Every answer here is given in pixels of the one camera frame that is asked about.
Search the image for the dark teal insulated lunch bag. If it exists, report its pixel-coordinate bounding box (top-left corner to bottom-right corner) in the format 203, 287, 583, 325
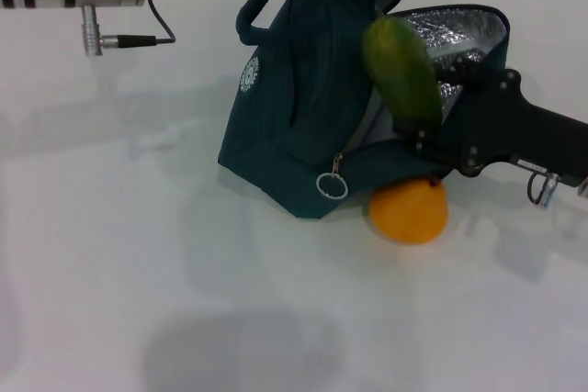
217, 0, 513, 221

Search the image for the right arm cable with plug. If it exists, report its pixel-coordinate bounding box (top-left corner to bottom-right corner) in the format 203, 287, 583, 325
526, 170, 562, 207

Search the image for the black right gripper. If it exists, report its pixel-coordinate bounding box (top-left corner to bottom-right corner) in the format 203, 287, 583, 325
394, 59, 588, 189

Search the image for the green cucumber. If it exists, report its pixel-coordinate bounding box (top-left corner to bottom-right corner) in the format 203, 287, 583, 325
361, 17, 445, 131

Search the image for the orange pear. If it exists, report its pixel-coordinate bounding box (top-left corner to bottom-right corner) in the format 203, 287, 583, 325
368, 178, 449, 246

